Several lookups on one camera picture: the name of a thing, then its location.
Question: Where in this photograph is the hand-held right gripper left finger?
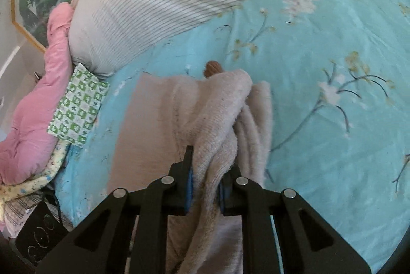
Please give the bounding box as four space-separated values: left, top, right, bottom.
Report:
34 146 194 274

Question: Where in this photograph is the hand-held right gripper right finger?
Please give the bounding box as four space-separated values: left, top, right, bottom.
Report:
219 165 372 274

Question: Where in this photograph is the beige knit sweater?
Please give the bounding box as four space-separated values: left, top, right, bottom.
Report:
106 61 274 274

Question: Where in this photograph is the green patterned pillow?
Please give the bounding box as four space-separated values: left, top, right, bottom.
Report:
46 63 110 146

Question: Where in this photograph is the pale floral cloth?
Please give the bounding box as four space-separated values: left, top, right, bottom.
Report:
0 141 71 201

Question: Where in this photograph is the black flat device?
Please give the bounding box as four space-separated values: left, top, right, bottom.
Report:
14 200 69 265

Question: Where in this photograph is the grey checked cloth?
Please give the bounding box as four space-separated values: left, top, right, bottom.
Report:
0 194 61 231

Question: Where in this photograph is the turquoise floral bed sheet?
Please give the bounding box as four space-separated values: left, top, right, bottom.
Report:
54 0 410 265

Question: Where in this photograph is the pink quilt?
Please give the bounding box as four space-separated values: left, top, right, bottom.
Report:
0 2 74 185

